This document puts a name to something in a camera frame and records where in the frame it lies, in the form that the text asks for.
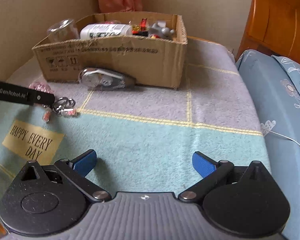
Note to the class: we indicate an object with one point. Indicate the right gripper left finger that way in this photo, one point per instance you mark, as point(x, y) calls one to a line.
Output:
point(76, 170)

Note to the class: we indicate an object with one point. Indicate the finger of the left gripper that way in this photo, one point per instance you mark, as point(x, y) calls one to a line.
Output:
point(22, 95)

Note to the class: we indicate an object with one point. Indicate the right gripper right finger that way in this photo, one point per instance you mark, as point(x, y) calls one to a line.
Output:
point(213, 174)

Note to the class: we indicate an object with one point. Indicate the pink pig keychain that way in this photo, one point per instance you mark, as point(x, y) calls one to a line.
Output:
point(62, 106)

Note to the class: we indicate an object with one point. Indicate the clear glass cup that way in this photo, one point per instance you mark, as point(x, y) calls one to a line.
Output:
point(63, 31)

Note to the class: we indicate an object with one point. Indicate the white plastic bottle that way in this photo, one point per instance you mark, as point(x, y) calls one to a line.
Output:
point(97, 30)

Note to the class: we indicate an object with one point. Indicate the grey rhino toy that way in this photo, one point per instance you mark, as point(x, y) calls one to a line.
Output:
point(160, 30)

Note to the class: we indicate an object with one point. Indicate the golden capsule bottle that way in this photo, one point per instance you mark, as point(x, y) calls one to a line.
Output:
point(140, 28)

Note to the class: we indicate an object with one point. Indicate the blue bed sheet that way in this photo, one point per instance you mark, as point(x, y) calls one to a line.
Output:
point(277, 103)

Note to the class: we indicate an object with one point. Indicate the blue pillow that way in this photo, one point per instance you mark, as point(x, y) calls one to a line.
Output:
point(291, 68)

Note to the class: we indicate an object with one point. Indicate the cardboard box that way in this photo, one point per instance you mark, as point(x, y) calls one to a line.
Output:
point(152, 62)

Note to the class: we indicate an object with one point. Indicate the wooden headboard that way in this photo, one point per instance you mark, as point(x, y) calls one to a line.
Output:
point(273, 28)

